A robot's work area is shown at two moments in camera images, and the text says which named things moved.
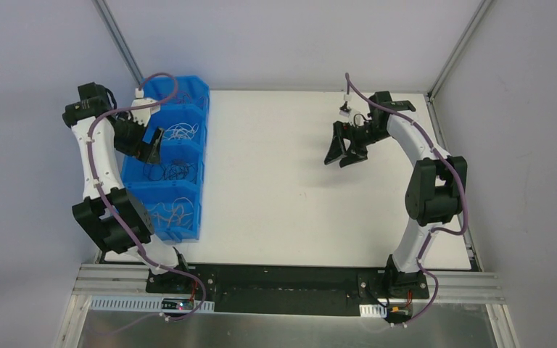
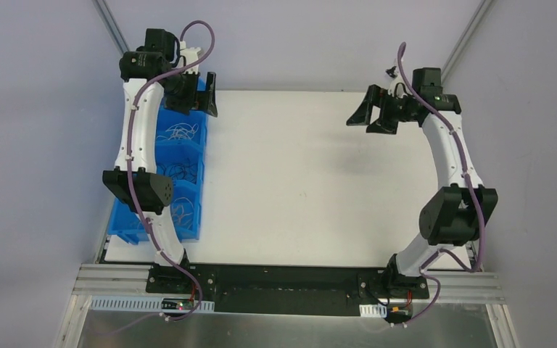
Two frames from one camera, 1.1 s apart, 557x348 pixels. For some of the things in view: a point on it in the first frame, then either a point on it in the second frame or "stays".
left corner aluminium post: x=109 y=20 stays
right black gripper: x=351 y=142 → x=386 y=108
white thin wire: x=180 y=131 stays
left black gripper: x=143 y=146 → x=194 y=96
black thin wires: x=174 y=170 stays
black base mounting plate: x=289 y=290 stays
